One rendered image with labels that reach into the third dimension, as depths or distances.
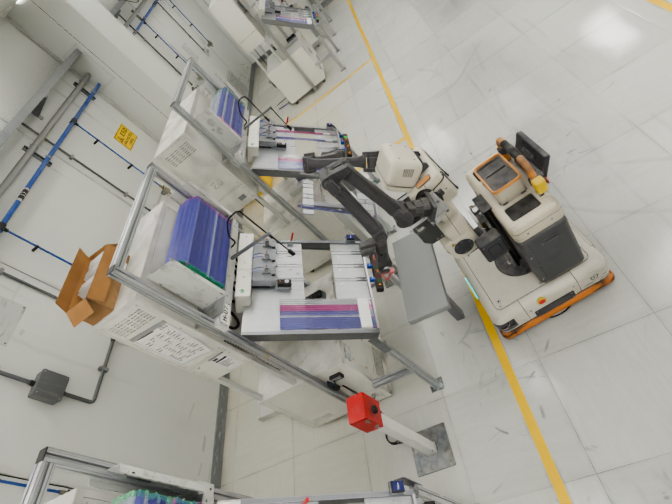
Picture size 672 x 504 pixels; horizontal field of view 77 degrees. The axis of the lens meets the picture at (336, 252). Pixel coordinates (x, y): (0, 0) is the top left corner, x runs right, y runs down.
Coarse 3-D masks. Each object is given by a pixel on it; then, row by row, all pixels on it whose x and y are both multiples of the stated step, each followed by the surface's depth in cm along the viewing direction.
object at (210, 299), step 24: (144, 192) 205; (192, 192) 235; (120, 240) 181; (360, 240) 277; (120, 264) 173; (168, 264) 187; (168, 288) 198; (192, 288) 200; (216, 288) 202; (216, 312) 202; (384, 384) 255
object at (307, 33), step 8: (280, 0) 741; (320, 8) 757; (296, 16) 698; (320, 16) 698; (328, 16) 767; (328, 24) 708; (272, 32) 732; (280, 32) 713; (288, 32) 714; (304, 32) 717; (312, 32) 721; (336, 32) 720; (272, 40) 720; (280, 40) 722; (312, 40) 727
